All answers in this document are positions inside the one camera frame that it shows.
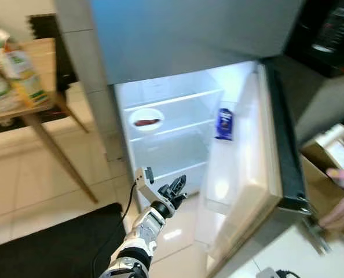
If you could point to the grey two-door fridge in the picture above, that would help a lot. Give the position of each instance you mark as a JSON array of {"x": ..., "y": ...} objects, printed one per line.
[{"x": 178, "y": 35}]

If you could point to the dark red sausage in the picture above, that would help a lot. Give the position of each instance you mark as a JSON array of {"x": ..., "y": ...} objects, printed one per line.
[{"x": 147, "y": 122}]

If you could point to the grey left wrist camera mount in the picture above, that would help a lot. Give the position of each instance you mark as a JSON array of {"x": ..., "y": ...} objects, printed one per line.
[{"x": 143, "y": 179}]

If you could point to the black foam mat panel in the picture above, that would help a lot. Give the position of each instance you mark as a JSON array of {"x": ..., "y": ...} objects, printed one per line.
[{"x": 44, "y": 26}]

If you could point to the open cardboard box white insert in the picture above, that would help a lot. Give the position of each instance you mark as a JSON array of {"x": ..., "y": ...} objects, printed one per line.
[{"x": 334, "y": 147}]

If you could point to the black top kitchen counter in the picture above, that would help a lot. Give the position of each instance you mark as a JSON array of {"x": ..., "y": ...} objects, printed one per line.
[{"x": 328, "y": 87}]

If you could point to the green yellow juice carton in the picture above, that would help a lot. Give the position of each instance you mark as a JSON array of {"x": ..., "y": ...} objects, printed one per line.
[{"x": 24, "y": 78}]

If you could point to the purple chocolate bar pack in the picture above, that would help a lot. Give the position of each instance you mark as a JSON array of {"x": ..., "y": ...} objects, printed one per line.
[{"x": 224, "y": 124}]

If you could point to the grey fridge freezer door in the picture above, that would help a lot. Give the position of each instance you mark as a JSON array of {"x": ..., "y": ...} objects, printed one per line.
[{"x": 189, "y": 35}]

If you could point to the large printed cardboard box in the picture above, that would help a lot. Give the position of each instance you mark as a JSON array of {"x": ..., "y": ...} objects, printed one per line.
[{"x": 317, "y": 185}]

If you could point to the glass fridge shelf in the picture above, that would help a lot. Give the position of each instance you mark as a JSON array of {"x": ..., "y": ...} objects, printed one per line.
[
  {"x": 172, "y": 130},
  {"x": 172, "y": 98}
]

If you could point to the clear sport water bottle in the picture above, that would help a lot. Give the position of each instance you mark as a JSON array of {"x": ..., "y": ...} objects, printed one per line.
[{"x": 334, "y": 26}]

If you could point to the pink plastic hanger bundle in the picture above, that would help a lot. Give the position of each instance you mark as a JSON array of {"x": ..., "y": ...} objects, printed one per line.
[{"x": 343, "y": 202}]

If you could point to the black floor mat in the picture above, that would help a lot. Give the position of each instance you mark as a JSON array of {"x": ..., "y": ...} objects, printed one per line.
[{"x": 44, "y": 249}]

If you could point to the light wooden dining table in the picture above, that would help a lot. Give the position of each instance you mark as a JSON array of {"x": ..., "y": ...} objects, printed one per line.
[{"x": 44, "y": 58}]

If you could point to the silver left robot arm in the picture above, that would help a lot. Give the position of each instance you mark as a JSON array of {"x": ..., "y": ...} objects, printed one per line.
[{"x": 140, "y": 237}]

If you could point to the small white round plate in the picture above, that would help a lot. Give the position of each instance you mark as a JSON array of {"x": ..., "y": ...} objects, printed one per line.
[{"x": 146, "y": 113}]

